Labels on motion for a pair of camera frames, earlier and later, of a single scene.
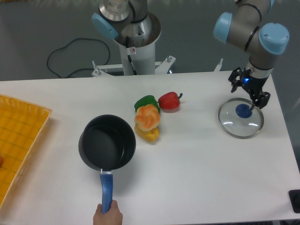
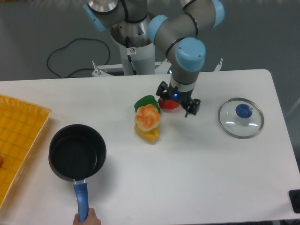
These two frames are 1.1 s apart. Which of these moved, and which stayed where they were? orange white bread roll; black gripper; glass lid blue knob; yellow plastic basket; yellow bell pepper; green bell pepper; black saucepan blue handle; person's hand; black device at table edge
Moved: black gripper; black saucepan blue handle; person's hand
Stayed: green bell pepper; orange white bread roll; glass lid blue knob; black device at table edge; yellow plastic basket; yellow bell pepper
